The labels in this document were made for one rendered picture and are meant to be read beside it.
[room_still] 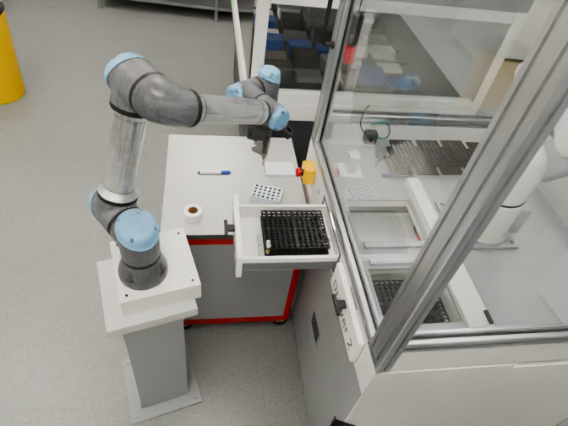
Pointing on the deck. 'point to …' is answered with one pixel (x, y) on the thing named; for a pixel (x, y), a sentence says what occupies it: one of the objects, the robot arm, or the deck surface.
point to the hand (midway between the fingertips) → (265, 155)
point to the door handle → (327, 26)
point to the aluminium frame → (461, 215)
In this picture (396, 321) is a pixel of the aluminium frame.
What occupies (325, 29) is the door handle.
